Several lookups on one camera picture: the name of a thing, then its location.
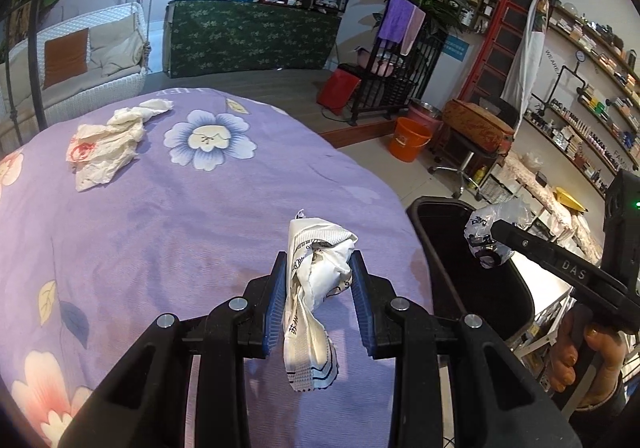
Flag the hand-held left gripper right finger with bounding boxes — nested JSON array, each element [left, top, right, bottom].
[[348, 250, 584, 448]]

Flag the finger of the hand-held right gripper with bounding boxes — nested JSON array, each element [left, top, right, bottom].
[[491, 219, 607, 287]]

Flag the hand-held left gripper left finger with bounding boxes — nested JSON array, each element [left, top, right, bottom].
[[59, 250, 289, 448]]

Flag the white printed wrapper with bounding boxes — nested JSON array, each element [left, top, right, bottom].
[[282, 209, 360, 393]]

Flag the clear plastic wrapper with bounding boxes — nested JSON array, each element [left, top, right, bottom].
[[463, 198, 535, 270]]

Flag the black trash bin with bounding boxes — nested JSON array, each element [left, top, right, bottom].
[[406, 195, 537, 345]]

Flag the person's right forearm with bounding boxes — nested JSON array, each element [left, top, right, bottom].
[[567, 370, 640, 448]]

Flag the person's right hand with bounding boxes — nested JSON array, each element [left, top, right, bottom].
[[549, 310, 629, 405]]

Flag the cream lace cloth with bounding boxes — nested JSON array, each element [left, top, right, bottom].
[[497, 150, 604, 267]]

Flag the yellow plastic tray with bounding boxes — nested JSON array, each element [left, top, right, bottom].
[[554, 187, 587, 214]]

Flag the stool with patterned cushion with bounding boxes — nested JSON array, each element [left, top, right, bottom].
[[427, 99, 517, 197]]

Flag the orange bucket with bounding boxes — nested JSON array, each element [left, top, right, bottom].
[[389, 116, 433, 164]]

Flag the pink bucket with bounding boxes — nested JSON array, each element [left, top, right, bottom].
[[406, 98, 445, 132]]

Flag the white hanging cloth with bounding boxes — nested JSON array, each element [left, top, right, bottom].
[[500, 0, 554, 117]]

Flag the red ladder shelf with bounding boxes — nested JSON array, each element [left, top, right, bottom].
[[457, 0, 535, 105]]

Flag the black metal rack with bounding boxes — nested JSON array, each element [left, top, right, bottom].
[[350, 0, 450, 125]]

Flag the white paper bag red print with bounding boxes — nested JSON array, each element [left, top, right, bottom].
[[67, 120, 146, 193]]

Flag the white crumpled tissue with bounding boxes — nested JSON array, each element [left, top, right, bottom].
[[106, 98, 175, 129]]

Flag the pink basin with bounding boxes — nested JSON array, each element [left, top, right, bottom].
[[356, 48, 401, 77]]

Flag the pink towel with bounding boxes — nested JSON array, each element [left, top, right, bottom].
[[399, 5, 427, 57]]

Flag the green floral covered counter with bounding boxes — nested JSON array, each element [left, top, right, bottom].
[[164, 0, 344, 79]]

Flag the white wicker swing sofa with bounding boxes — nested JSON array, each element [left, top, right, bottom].
[[0, 3, 152, 140]]

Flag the purple towel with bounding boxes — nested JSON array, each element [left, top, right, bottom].
[[376, 0, 412, 45]]

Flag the white cushion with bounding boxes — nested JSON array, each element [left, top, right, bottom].
[[89, 15, 146, 77]]

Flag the orange cushion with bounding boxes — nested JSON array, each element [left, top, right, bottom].
[[43, 27, 92, 90]]

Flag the wall shelves of bottles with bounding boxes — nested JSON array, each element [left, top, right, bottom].
[[522, 2, 640, 195]]

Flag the blue wall sign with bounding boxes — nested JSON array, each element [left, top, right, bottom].
[[444, 35, 471, 64]]

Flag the black metal bed frame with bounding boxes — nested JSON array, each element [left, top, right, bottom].
[[0, 0, 57, 150]]

